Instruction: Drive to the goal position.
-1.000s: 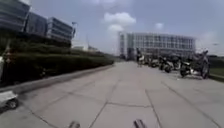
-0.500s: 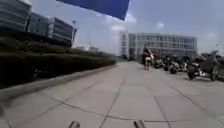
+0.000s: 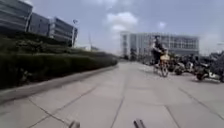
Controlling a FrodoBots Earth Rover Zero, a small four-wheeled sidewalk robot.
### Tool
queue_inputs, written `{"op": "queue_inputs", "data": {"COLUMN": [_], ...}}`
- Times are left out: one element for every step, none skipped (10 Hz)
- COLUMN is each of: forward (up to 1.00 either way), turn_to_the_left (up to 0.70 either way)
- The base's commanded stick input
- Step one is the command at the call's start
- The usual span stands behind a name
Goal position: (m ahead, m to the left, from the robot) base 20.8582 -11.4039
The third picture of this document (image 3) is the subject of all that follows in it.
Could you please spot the grey concrete pavement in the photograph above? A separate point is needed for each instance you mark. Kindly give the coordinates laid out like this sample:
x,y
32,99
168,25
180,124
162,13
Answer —
x,y
133,96

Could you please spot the person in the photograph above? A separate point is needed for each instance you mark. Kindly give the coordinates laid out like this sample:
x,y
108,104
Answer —
x,y
157,48

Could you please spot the street lamp pole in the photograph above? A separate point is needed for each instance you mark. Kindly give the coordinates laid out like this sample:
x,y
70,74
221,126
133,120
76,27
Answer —
x,y
73,31

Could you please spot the yellow bicycle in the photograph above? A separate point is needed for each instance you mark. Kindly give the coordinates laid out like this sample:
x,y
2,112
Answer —
x,y
163,66

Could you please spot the dark green hedge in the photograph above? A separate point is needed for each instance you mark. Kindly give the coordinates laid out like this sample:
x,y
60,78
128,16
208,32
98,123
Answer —
x,y
50,65

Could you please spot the robot's own part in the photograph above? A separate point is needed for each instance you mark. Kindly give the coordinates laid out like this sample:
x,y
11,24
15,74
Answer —
x,y
139,124
74,125

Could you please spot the grey concrete kerb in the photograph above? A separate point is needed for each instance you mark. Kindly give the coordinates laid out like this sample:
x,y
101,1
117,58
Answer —
x,y
50,85

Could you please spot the white curved glass building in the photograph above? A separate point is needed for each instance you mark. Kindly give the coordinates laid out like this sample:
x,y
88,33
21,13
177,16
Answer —
x,y
180,43

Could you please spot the row of parked motorcycles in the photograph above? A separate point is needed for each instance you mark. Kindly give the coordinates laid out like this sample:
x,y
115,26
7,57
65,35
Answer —
x,y
200,68

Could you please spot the dark glass striped building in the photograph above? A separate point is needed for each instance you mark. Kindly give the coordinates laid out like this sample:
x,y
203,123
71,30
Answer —
x,y
15,15

